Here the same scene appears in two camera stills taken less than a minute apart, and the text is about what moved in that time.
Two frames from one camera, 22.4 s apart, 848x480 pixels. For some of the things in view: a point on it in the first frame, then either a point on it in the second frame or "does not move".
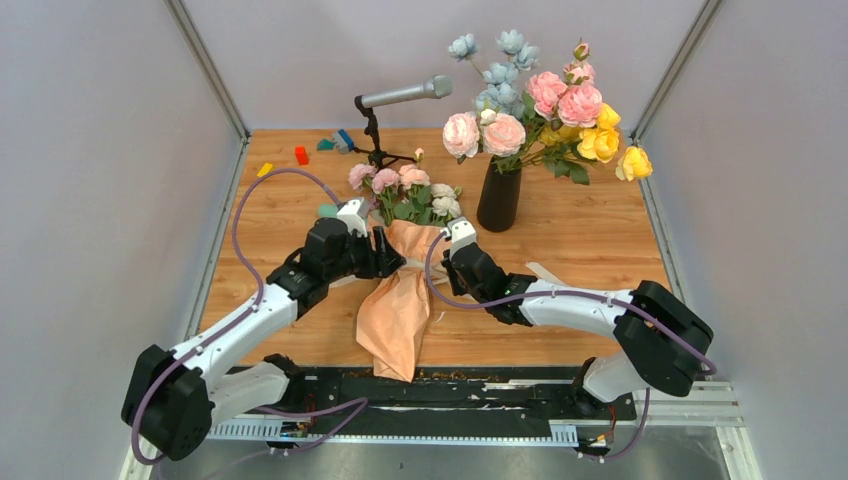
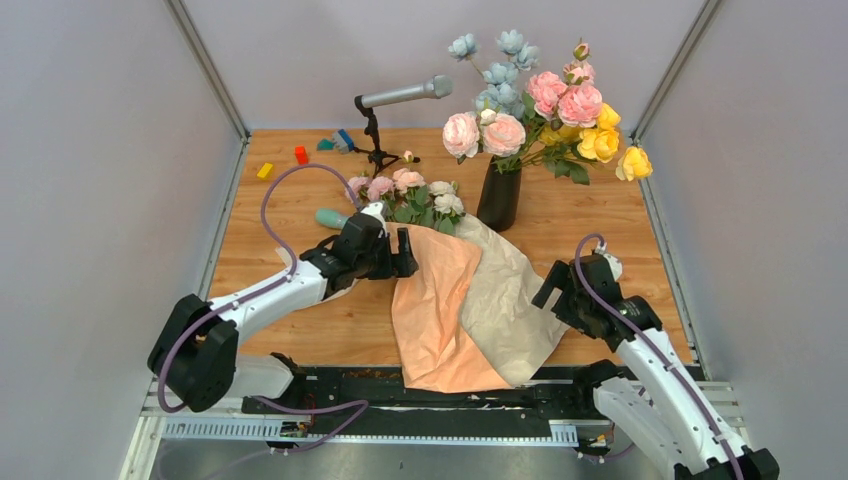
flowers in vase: (560, 124) does not move
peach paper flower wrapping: (417, 215) to (467, 322)
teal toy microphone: (328, 211) does not move
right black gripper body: (459, 288) to (571, 310)
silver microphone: (437, 86) does not move
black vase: (499, 198) does not move
